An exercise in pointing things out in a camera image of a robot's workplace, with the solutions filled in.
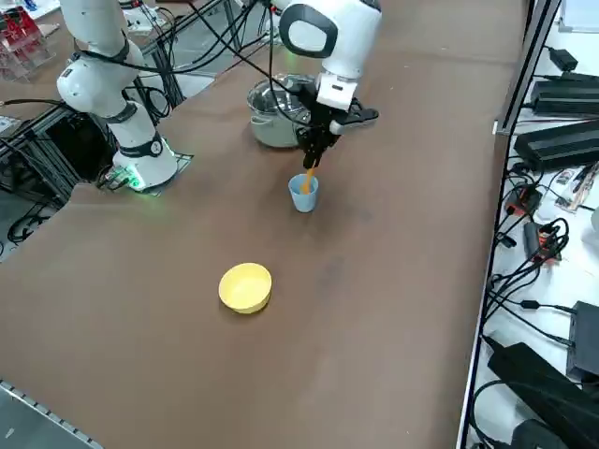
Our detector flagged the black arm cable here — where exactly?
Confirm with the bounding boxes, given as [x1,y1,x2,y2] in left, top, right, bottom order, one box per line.
[186,0,313,125]

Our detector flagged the black orange adapter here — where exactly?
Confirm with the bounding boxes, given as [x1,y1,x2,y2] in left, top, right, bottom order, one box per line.
[522,220,570,266]

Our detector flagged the black wrist bracket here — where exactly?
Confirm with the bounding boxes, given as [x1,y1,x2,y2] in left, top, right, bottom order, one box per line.
[329,107,380,138]

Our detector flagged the long black power brick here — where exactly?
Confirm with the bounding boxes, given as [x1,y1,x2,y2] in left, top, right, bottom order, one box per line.
[488,342,599,449]

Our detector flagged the aluminium camera post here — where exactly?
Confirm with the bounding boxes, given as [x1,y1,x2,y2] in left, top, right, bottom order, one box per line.
[494,0,562,138]

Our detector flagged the clear shelf with red packets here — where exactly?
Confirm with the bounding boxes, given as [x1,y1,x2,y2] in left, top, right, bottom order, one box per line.
[0,8,57,84]

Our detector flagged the stainless steel pot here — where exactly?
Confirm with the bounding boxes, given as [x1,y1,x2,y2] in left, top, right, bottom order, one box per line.
[247,73,324,150]

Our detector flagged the small black power adapter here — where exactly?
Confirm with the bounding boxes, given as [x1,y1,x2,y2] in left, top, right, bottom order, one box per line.
[548,46,579,72]

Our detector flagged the yellow plastic bowl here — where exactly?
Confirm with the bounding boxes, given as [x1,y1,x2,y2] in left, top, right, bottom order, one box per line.
[218,262,273,315]

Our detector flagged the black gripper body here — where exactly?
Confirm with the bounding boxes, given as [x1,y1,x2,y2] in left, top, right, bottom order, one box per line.
[293,82,345,141]

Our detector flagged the black box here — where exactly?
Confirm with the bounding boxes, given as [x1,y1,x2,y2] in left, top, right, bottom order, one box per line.
[566,300,599,381]

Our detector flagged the glass pot lid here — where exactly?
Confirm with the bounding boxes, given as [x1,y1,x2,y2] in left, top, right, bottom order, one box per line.
[247,74,313,116]

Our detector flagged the red black electronic device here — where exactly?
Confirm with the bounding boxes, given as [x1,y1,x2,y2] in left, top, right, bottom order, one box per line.
[506,183,543,217]

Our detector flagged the blue plastic cup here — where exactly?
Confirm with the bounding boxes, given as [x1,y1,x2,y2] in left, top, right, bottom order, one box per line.
[287,174,321,214]

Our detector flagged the large black finned adapter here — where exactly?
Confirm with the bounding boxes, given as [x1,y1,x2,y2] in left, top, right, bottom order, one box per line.
[513,119,599,173]
[531,72,599,118]

